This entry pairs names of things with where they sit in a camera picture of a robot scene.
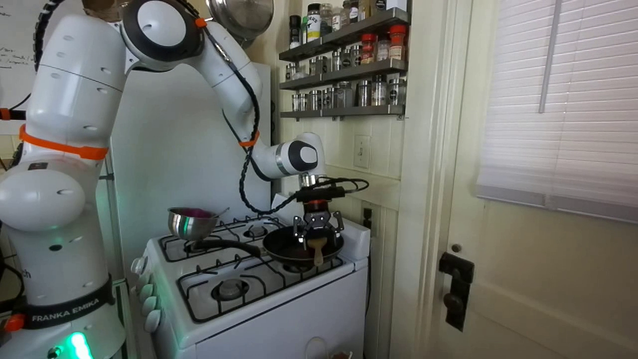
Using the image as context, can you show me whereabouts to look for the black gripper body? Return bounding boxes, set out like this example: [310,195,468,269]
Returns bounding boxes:
[302,197,334,231]

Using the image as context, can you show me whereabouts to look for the silver bowl magenta inside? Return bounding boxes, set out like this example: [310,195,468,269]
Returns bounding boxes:
[165,205,221,243]

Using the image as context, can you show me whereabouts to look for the black frying pan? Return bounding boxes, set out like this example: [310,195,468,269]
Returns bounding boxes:
[183,223,346,265]

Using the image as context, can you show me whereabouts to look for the round gas burner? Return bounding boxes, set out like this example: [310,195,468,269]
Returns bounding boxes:
[209,277,251,302]
[243,223,271,241]

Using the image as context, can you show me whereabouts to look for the white gas stove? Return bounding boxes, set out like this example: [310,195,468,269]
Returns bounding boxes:
[127,191,372,359]

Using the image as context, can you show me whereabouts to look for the black stove grate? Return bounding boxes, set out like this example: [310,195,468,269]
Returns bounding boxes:
[175,251,346,324]
[157,215,285,265]

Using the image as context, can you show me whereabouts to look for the black door lock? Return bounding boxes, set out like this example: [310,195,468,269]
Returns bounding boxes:
[436,249,478,332]

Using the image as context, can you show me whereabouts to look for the glass spice jar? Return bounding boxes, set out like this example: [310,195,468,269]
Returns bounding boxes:
[368,75,388,107]
[386,71,408,111]

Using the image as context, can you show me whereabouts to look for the white refrigerator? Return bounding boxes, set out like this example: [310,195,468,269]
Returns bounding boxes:
[97,61,275,267]

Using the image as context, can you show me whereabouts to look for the metal spice rack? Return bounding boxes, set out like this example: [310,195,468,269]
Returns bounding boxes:
[277,5,410,121]

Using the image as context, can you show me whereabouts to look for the red spice jar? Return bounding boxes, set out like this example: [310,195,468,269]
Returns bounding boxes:
[388,23,408,65]
[358,31,378,67]

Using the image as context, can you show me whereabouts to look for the dark spice jar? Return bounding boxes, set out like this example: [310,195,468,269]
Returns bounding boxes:
[287,13,302,49]

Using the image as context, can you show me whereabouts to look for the white label jar black cap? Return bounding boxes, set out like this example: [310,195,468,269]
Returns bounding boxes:
[302,1,324,43]

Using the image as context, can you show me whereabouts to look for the hanging steel pot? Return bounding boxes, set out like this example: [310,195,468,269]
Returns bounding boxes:
[205,0,277,53]

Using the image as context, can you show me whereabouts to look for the cream panelled door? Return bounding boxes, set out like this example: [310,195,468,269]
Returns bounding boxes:
[424,0,638,359]

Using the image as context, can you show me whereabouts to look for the white blind wand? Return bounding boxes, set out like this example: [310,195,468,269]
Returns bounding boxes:
[536,0,566,115]

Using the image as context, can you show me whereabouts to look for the white window blind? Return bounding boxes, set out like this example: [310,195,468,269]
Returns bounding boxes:
[474,0,638,227]

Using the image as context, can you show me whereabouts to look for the red round button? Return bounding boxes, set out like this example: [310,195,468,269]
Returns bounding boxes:
[0,310,27,334]

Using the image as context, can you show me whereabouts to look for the orange black clamp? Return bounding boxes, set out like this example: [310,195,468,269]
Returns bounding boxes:
[0,105,25,123]

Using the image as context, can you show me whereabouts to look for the whiteboard with writing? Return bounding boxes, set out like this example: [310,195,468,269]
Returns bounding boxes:
[0,0,35,111]

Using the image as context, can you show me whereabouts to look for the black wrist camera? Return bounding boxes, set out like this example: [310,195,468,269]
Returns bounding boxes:
[295,177,370,203]

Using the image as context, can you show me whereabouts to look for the white wall outlet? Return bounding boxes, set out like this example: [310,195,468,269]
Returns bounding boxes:
[352,133,370,169]

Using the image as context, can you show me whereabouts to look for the small orange strap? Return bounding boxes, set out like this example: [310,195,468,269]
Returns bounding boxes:
[237,129,263,151]

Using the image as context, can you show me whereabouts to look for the wide orange strap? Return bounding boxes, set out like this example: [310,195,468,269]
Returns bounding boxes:
[15,121,109,163]

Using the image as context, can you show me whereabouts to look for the black corrugated hose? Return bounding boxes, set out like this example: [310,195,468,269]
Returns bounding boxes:
[31,0,65,67]

